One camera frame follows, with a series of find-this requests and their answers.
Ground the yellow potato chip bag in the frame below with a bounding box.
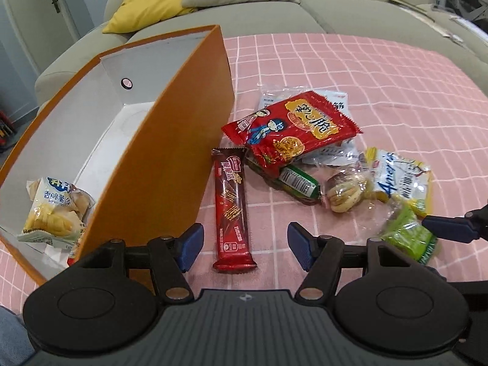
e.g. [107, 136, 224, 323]
[17, 177, 94, 250]

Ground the white door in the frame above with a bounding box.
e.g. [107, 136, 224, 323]
[2, 0, 79, 73]

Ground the magazine on sofa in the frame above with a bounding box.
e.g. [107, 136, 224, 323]
[387, 0, 464, 45]

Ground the yellow white candy bag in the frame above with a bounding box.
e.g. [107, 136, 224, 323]
[365, 147, 432, 217]

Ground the dark red chocolate bar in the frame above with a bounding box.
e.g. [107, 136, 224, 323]
[212, 148, 257, 274]

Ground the green pea snack bag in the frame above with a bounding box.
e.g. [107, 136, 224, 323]
[378, 203, 438, 265]

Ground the white spicy strip packet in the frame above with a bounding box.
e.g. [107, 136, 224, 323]
[257, 83, 361, 167]

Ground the beige sofa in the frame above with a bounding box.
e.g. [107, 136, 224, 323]
[35, 0, 487, 103]

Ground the orange cardboard box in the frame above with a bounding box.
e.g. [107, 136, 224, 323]
[1, 25, 234, 284]

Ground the red noodle snack bag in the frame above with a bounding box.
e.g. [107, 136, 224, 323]
[222, 91, 361, 177]

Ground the green snack bar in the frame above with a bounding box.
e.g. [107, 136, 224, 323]
[245, 152, 321, 205]

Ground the clear pastry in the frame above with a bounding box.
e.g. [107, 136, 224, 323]
[321, 163, 375, 214]

